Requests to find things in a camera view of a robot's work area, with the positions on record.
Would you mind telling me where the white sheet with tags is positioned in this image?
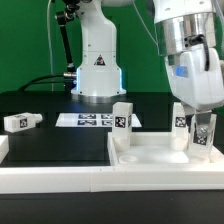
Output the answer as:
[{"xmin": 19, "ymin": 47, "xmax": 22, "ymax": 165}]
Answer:
[{"xmin": 55, "ymin": 112, "xmax": 143, "ymax": 129}]

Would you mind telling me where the grey cable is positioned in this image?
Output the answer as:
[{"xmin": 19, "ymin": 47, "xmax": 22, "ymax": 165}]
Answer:
[{"xmin": 133, "ymin": 1, "xmax": 158, "ymax": 48}]

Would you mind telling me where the black cable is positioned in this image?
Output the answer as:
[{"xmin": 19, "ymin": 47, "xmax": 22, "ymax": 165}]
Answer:
[{"xmin": 18, "ymin": 74, "xmax": 68, "ymax": 92}]

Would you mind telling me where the white square tabletop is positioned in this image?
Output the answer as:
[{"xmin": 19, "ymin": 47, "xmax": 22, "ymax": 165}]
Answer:
[{"xmin": 107, "ymin": 132, "xmax": 224, "ymax": 166}]

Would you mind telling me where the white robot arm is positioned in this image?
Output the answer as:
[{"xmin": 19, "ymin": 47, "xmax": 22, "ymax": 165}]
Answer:
[{"xmin": 72, "ymin": 0, "xmax": 224, "ymax": 136}]

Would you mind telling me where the white obstacle fence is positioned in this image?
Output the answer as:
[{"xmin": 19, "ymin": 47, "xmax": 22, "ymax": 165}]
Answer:
[{"xmin": 0, "ymin": 133, "xmax": 224, "ymax": 195}]

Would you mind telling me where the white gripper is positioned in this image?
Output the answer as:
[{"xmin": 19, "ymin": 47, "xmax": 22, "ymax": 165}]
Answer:
[{"xmin": 165, "ymin": 45, "xmax": 224, "ymax": 136}]

